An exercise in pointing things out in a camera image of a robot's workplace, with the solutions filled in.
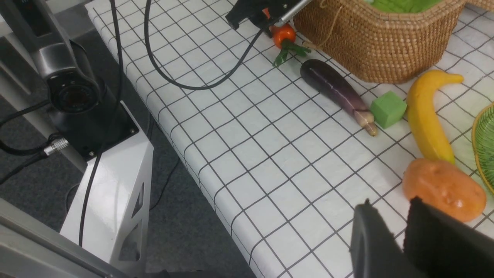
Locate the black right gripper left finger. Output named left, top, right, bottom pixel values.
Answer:
left=350, top=199, right=425, bottom=278

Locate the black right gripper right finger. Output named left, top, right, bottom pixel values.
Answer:
left=403, top=197, right=494, bottom=278

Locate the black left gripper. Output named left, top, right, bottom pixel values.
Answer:
left=225, top=0, right=309, bottom=30

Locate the orange red pepper green stem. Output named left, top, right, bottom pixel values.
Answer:
left=263, top=23, right=311, bottom=67

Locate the orange brown potato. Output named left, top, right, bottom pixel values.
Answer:
left=402, top=158, right=487, bottom=223

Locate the purple eggplant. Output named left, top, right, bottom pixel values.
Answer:
left=300, top=59, right=378, bottom=137

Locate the yellow banana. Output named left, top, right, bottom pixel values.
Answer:
left=406, top=70, right=464, bottom=164

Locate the green glass leaf plate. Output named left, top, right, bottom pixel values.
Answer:
left=472, top=103, right=494, bottom=194

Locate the woven wicker basket green lining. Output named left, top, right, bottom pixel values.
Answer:
left=293, top=0, right=493, bottom=84

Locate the white checkered tablecloth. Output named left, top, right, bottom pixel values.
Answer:
left=85, top=0, right=494, bottom=278

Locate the green foam cube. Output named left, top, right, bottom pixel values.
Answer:
left=370, top=91, right=407, bottom=129

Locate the black left camera cable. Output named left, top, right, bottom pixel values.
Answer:
left=144, top=0, right=271, bottom=91

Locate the white camera stand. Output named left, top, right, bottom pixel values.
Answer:
left=0, top=69, right=155, bottom=278

